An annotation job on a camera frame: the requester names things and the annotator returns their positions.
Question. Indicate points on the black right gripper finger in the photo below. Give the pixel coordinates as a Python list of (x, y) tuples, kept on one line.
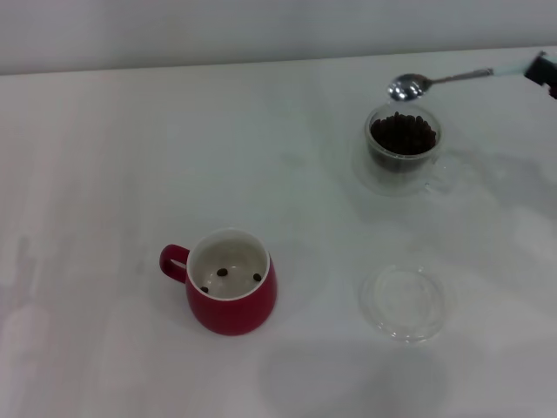
[(544, 69)]

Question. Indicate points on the red ceramic mug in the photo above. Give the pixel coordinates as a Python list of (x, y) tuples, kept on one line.
[(235, 313)]

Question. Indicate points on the coffee bean pile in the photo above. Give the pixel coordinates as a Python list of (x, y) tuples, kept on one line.
[(402, 135)]

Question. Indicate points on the clear double-walled glass cup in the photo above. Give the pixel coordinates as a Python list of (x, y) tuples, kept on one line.
[(391, 183)]

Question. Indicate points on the clear glass saucer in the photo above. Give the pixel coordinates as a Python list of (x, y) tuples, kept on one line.
[(409, 307)]

